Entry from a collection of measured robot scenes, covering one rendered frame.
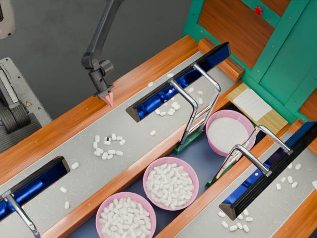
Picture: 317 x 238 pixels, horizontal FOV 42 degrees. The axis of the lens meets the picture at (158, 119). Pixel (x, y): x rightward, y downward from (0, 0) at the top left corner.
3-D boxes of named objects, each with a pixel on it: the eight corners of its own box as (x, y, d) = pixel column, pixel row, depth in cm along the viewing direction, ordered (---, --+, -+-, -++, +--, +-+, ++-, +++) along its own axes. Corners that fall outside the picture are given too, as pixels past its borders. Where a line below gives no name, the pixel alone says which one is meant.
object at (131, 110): (124, 111, 180) (126, 102, 174) (218, 46, 208) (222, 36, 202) (137, 123, 178) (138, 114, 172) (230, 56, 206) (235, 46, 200)
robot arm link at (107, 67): (79, 59, 201) (90, 60, 195) (97, 49, 207) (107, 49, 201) (89, 81, 206) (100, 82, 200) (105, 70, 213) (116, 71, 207)
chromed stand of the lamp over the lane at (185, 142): (151, 130, 220) (165, 80, 182) (178, 110, 229) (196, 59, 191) (176, 155, 214) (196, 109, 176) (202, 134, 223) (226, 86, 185)
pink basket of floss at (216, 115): (201, 158, 215) (205, 150, 207) (202, 115, 229) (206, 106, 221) (250, 165, 218) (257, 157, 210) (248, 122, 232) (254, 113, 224)
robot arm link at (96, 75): (85, 72, 202) (91, 71, 198) (95, 65, 206) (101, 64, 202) (91, 84, 205) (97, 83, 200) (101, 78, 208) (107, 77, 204)
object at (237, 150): (205, 184, 208) (232, 144, 170) (230, 162, 217) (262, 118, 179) (233, 213, 203) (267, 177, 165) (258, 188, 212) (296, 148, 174)
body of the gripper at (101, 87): (115, 87, 206) (109, 74, 203) (99, 97, 201) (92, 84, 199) (110, 88, 211) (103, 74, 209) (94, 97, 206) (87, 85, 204)
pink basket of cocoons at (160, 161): (131, 200, 198) (133, 192, 190) (154, 156, 212) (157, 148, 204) (181, 226, 195) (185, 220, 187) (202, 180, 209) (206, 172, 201)
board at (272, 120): (225, 97, 227) (226, 95, 226) (242, 83, 234) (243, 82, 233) (271, 138, 218) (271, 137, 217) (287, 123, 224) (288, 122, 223)
